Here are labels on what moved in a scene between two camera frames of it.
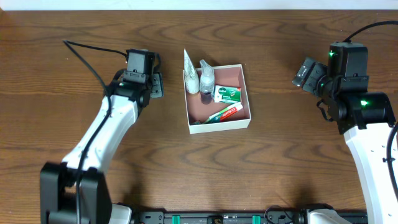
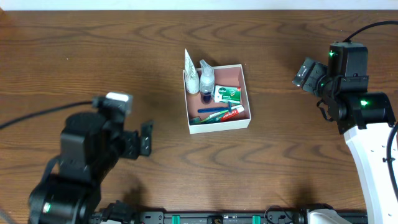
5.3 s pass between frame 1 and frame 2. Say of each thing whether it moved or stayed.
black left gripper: moved
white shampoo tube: stayed
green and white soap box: stayed
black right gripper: stayed
